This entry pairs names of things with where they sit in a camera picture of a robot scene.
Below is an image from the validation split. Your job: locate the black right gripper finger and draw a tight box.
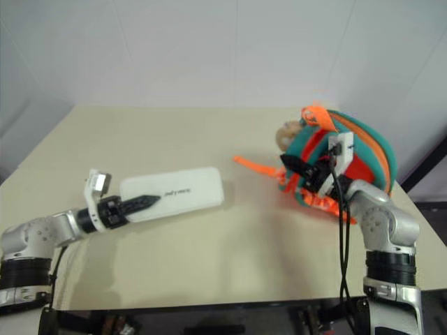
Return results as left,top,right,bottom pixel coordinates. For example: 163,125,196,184
280,154,312,175

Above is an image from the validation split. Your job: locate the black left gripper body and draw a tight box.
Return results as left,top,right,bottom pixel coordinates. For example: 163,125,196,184
97,195,130,230

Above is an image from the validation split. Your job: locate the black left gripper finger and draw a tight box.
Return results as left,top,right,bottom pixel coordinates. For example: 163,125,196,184
122,194,163,216

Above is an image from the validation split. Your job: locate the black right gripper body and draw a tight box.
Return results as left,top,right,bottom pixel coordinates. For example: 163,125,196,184
302,157,337,193

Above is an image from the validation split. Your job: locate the white rectangular box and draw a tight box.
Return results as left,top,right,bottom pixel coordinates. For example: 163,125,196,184
119,166,225,223

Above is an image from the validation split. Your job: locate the orange and teal backpack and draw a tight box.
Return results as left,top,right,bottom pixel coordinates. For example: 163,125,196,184
233,100,397,226

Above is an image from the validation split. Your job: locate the beige plush backpack pendant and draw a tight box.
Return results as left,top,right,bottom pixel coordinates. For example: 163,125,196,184
274,119,305,151

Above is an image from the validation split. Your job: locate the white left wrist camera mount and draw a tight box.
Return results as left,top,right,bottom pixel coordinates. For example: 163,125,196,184
84,168,113,234

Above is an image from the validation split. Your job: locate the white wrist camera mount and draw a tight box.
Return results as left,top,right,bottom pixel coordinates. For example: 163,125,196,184
316,131,356,197
84,168,113,234

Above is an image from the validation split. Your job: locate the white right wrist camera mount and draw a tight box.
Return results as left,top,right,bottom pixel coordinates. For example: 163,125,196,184
316,131,356,197

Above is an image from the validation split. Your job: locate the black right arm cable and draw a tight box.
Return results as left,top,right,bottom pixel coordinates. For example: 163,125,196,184
327,144,356,335

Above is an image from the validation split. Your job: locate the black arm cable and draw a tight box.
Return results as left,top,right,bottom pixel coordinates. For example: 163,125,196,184
327,144,356,335
47,245,68,312

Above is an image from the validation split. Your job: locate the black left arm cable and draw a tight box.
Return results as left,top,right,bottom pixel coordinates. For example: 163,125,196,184
47,245,68,312

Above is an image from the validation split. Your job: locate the black metal frame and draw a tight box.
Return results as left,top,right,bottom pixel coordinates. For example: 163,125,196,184
399,133,447,204

